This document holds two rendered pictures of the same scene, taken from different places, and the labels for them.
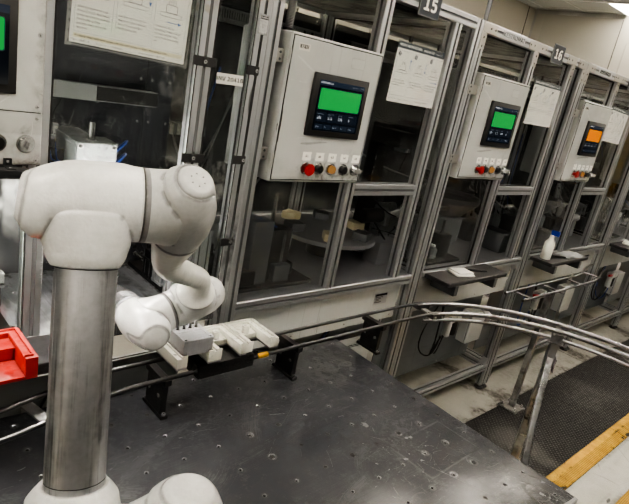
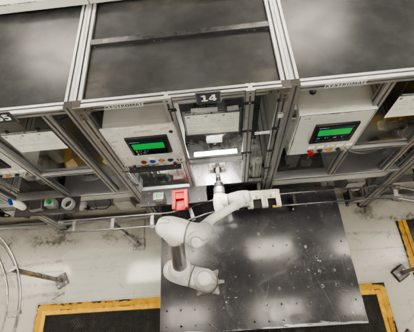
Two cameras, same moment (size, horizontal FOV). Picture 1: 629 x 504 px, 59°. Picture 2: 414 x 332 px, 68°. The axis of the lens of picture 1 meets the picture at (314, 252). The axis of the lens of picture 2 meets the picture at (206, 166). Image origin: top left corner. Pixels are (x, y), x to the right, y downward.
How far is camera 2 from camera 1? 1.72 m
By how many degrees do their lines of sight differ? 58
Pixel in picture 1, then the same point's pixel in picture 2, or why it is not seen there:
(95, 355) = (177, 256)
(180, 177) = (191, 242)
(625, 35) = not seen: outside the picture
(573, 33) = not seen: outside the picture
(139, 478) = (215, 238)
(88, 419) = (178, 263)
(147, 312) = (218, 205)
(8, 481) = not seen: hidden behind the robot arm
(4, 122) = (171, 155)
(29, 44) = (173, 141)
